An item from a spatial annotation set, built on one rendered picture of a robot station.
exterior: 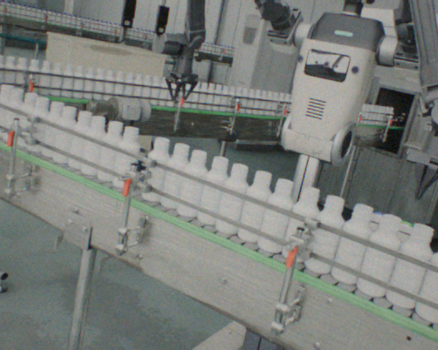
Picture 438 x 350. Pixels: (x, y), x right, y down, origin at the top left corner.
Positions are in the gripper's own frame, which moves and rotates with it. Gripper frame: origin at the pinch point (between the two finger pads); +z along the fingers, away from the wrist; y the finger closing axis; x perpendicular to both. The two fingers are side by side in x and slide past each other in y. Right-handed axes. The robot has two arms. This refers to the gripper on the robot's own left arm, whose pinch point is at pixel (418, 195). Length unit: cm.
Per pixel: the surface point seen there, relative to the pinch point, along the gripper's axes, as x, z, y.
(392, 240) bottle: -18.1, 13.0, 1.1
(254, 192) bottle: -18.3, 13.2, -30.3
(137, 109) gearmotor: 88, -14, -161
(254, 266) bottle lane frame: -15.8, 28.8, -24.9
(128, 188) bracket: -25, 23, -59
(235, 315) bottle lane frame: -11, 41, -27
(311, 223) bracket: -21.0, 15.5, -14.3
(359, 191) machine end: 369, -46, -106
